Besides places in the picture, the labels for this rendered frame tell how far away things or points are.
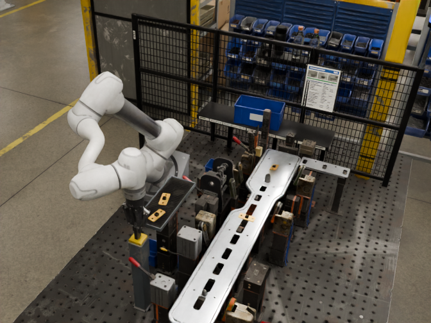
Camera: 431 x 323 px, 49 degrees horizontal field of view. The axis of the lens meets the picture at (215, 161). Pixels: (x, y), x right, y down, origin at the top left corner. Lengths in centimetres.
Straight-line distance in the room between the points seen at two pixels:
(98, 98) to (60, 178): 225
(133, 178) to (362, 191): 185
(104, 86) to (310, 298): 145
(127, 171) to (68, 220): 222
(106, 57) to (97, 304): 326
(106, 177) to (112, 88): 61
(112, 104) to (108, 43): 286
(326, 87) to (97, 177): 175
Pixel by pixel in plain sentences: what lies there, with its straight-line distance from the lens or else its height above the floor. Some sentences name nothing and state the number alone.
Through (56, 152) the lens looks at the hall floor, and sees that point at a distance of 479.
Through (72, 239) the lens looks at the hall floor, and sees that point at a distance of 381.
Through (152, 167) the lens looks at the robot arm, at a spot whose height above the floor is 102.
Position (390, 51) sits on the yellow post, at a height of 160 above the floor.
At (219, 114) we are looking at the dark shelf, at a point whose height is 103.
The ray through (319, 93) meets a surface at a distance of 309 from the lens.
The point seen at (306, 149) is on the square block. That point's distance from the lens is 293.
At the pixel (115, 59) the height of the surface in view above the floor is 60.
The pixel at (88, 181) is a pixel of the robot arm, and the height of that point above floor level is 155.
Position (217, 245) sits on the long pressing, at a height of 100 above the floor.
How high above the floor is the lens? 261
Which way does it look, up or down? 35 degrees down
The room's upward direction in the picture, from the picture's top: 3 degrees clockwise
